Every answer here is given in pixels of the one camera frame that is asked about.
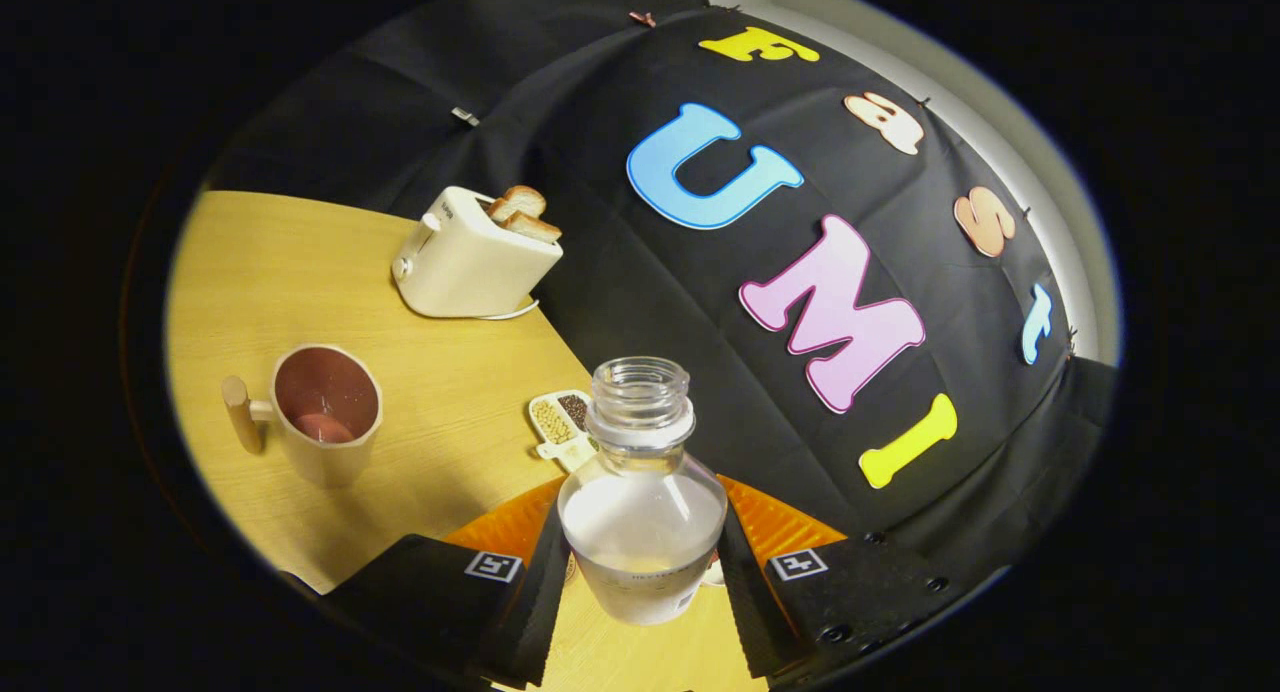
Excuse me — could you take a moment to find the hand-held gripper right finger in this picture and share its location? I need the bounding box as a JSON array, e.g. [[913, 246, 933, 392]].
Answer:
[[715, 475, 1011, 688]]

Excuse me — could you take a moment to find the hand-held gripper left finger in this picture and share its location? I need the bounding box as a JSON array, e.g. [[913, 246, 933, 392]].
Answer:
[[325, 477, 571, 688]]

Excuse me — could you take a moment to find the clear juice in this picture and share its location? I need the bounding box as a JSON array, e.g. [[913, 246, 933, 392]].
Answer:
[[559, 469, 728, 625]]

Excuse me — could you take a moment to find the clear glass bottle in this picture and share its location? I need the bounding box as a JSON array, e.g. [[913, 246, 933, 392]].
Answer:
[[557, 356, 729, 627]]

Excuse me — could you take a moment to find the beige cup with wooden handle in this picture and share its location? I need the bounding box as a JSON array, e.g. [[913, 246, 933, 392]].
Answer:
[[221, 344, 384, 489]]

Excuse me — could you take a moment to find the white divided grain dish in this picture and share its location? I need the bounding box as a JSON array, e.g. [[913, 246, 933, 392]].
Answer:
[[528, 389, 601, 473]]

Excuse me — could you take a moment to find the white toaster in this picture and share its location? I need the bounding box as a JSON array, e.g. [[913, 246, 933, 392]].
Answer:
[[391, 186, 564, 320]]

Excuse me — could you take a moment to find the toasted bread slice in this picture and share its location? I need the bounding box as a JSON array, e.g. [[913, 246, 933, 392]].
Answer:
[[503, 210, 563, 245], [487, 185, 548, 223]]

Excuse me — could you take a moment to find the wooden table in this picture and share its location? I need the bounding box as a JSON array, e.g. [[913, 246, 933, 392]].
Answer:
[[165, 190, 771, 692]]

